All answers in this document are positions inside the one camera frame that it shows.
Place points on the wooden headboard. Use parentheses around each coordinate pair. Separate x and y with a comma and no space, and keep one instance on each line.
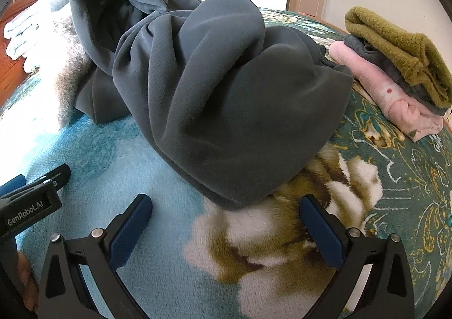
(10,72)

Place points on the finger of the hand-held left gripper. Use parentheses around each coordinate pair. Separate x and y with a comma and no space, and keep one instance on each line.
(61,174)
(12,185)

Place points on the dark grey folded garment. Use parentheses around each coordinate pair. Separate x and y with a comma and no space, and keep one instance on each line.
(370,52)

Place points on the light blue quilt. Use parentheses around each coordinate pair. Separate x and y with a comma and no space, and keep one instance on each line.
(24,33)

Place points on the wooden bed footboard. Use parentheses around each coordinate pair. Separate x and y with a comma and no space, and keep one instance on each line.
(328,22)

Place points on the person's left hand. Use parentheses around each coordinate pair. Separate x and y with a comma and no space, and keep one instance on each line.
(26,280)

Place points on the floral fleece blanket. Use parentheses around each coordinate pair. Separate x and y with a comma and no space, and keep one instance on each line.
(123,163)

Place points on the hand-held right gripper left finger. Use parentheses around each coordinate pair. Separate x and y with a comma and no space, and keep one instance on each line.
(130,230)

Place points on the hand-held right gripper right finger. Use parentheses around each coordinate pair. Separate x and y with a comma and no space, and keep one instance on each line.
(321,230)

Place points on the grey hoodie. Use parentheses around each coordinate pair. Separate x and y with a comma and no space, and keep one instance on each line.
(212,93)

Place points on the beige fuzzy blanket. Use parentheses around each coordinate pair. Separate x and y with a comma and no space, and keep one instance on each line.
(63,68)

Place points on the pink folded garment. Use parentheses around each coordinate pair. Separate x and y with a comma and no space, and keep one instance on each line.
(370,82)

